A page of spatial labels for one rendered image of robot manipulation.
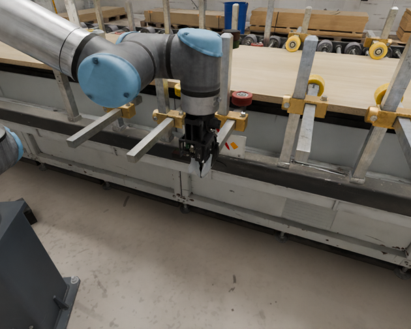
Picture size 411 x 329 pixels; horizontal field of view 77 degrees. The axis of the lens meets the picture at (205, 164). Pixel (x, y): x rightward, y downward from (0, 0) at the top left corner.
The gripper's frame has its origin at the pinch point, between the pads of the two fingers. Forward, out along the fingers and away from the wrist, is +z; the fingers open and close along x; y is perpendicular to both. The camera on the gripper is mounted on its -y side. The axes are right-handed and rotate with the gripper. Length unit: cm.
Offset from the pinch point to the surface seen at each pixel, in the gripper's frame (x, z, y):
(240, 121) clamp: 2.9, -4.6, -28.0
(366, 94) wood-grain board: 44, -10, -60
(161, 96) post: -29.0, -8.5, -28.2
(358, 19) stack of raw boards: 86, 11, -618
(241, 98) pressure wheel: 0.0, -9.3, -37.6
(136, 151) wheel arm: -24.5, 0.4, -2.6
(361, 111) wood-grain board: 42, -8, -46
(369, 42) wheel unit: 50, -18, -137
